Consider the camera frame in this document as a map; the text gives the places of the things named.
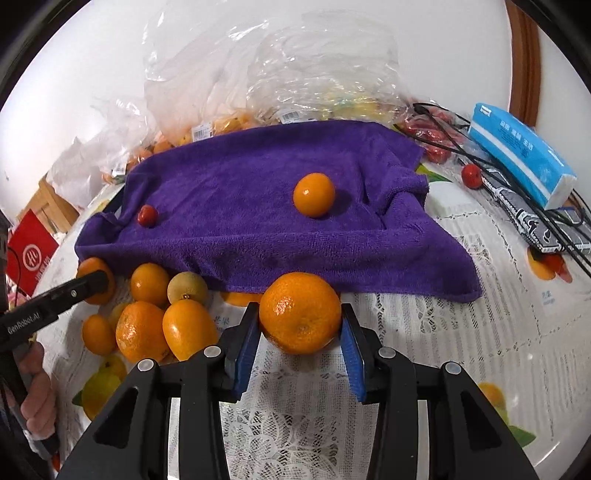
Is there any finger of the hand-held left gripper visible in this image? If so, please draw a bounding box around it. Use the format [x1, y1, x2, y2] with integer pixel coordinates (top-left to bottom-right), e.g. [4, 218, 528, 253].
[51, 270, 115, 312]

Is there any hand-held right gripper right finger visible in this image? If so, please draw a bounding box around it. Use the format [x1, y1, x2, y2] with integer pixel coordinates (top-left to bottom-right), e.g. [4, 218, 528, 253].
[339, 302, 541, 480]

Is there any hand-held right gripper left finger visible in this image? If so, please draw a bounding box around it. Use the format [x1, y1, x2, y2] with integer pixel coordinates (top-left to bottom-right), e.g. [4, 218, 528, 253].
[55, 302, 266, 480]

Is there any round orange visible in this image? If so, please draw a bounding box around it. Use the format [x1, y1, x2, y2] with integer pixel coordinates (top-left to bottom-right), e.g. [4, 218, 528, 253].
[130, 263, 171, 308]
[293, 173, 336, 219]
[76, 257, 116, 305]

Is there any small orange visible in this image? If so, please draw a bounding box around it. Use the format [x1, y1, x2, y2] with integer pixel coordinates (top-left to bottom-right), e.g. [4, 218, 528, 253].
[82, 314, 117, 356]

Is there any oval orange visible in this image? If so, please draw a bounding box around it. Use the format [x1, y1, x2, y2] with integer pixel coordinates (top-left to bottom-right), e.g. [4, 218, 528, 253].
[163, 299, 220, 361]

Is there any large orange mandarin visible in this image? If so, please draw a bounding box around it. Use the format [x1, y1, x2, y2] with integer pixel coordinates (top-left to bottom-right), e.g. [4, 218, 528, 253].
[259, 272, 343, 355]

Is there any bumpy orange mandarin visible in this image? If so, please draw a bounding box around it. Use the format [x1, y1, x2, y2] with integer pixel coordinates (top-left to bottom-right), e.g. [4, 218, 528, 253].
[115, 301, 171, 364]

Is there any person's left hand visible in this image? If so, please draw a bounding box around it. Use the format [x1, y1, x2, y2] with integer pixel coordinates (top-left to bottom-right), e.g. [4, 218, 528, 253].
[19, 344, 58, 437]

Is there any red box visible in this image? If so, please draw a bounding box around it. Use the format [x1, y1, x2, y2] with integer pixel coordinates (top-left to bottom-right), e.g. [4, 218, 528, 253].
[7, 209, 60, 296]

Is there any white plastic bag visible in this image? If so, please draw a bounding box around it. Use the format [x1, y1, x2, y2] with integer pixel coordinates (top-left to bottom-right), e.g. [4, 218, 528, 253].
[48, 138, 127, 208]

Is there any purple towel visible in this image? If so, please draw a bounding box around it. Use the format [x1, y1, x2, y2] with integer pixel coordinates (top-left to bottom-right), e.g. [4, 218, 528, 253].
[75, 121, 483, 303]

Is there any clear bag of mandarins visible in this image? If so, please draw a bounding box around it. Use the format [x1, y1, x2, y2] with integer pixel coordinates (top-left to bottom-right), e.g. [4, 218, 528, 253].
[92, 97, 185, 181]

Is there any black and white patterned box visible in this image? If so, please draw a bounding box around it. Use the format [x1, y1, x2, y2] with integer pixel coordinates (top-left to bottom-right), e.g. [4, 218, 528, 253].
[480, 173, 591, 254]

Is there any bag of cherry tomatoes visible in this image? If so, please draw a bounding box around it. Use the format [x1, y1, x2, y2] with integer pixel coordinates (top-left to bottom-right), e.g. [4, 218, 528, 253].
[397, 108, 467, 164]

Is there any blue tissue pack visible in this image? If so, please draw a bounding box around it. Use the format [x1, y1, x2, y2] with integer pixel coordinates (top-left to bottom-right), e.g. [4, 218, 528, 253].
[467, 102, 579, 210]

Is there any clear bag of yellow fruit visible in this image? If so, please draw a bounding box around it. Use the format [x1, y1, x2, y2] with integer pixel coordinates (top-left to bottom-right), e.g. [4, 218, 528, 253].
[247, 14, 416, 125]

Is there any black cable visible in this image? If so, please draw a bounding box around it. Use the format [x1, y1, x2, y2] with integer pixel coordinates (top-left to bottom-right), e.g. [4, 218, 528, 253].
[413, 102, 591, 278]

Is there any wooden door frame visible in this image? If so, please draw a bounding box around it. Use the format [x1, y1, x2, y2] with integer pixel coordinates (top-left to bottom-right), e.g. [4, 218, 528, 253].
[505, 0, 542, 125]

